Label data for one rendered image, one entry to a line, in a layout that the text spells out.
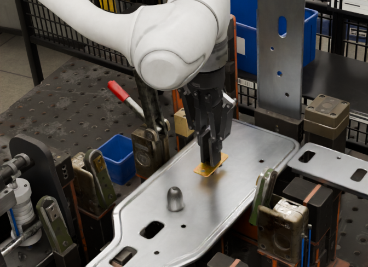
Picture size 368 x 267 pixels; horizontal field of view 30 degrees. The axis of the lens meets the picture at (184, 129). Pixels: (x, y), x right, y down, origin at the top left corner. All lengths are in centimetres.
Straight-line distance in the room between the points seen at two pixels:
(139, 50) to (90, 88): 132
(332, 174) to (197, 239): 33
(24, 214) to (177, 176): 33
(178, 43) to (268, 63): 56
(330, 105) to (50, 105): 108
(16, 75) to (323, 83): 258
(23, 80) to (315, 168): 269
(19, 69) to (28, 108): 173
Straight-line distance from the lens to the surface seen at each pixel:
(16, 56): 421
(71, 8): 120
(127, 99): 151
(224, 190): 142
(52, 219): 131
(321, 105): 156
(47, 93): 240
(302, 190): 145
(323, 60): 180
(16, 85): 391
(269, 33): 154
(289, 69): 156
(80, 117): 224
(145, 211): 139
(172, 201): 136
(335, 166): 149
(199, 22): 111
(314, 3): 181
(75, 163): 143
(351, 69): 176
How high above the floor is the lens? 192
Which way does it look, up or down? 35 degrees down
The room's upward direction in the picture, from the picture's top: 5 degrees counter-clockwise
